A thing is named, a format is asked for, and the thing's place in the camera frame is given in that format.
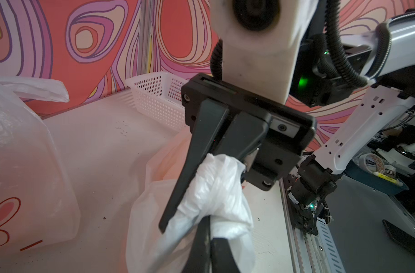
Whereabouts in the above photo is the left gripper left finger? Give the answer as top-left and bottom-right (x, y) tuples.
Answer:
(182, 216), (211, 273)

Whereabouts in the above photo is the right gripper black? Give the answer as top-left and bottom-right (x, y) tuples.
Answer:
(159, 73), (316, 233)

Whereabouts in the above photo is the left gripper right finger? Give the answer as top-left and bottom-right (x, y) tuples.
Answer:
(210, 238), (240, 273)

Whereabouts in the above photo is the clear plastic bag bottom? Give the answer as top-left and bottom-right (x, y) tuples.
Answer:
(126, 127), (255, 273)

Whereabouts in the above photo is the white plastic fruit basket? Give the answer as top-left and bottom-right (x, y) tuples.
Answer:
(125, 72), (188, 131)

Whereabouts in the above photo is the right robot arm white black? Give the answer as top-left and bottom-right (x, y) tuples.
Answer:
(159, 1), (415, 235)

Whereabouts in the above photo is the roll of tape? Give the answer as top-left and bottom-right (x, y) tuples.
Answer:
(358, 153), (385, 174)

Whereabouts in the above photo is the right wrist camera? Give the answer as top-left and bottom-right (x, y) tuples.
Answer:
(210, 0), (319, 104)

